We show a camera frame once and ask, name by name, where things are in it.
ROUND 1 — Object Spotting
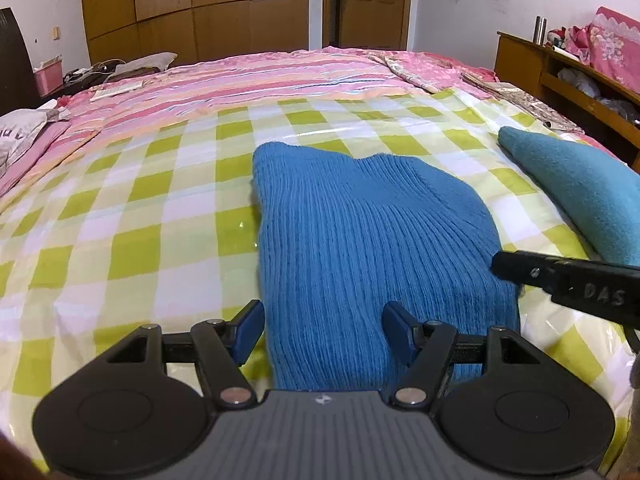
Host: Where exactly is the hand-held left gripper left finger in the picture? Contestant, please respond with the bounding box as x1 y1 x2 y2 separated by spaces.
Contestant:
105 300 266 407

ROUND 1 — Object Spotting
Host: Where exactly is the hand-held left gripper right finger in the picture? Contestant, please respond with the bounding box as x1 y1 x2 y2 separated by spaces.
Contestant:
381 301 544 407

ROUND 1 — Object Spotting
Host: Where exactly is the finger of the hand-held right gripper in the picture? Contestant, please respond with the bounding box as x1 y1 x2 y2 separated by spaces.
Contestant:
491 250 557 302

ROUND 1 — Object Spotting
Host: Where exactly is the blue knitted sweater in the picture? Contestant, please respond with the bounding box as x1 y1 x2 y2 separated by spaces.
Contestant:
251 142 522 392

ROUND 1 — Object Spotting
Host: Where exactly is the teal knitted garment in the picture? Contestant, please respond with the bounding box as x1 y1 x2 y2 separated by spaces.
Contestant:
498 126 640 267

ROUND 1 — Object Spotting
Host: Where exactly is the green checked plastic sheet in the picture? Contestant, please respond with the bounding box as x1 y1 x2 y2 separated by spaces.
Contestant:
0 87 640 466

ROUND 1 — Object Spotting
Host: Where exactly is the brown patterned cloth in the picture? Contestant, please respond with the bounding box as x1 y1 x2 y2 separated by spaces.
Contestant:
460 72 585 134

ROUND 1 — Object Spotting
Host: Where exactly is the dark plastic bag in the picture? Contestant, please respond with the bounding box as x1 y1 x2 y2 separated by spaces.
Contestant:
597 97 640 127

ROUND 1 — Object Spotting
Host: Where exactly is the white plastic bag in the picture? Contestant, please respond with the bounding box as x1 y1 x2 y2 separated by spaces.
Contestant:
557 67 602 99

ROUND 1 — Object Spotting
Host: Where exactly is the wooden bedside shelf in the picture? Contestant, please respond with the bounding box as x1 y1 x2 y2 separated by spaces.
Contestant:
496 31 640 172

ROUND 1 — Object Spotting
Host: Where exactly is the pink floral blanket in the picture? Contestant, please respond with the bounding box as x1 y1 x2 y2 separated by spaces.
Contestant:
367 50 501 93

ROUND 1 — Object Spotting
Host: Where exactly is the red floral cloth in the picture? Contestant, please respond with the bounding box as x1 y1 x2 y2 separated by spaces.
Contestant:
547 25 597 57

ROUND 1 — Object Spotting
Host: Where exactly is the pink striped bedsheet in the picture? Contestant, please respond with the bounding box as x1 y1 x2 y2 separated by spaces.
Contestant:
0 46 436 196

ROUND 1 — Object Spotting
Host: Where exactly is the grey pillow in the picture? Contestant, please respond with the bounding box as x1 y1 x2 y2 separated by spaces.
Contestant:
107 52 179 82

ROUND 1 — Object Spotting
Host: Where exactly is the white printed pillow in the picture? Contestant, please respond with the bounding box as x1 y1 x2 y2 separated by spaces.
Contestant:
0 108 72 177

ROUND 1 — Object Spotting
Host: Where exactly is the wooden door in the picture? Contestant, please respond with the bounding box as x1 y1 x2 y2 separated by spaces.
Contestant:
330 0 409 51

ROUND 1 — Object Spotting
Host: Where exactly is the pink box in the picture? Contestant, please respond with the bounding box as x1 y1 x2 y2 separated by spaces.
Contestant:
33 57 65 97

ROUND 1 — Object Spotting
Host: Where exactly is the wooden wardrobe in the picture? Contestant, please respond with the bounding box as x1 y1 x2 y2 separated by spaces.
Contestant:
80 0 311 65

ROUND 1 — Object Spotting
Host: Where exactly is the dark wooden headboard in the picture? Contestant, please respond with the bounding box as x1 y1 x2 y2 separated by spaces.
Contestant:
0 7 42 117

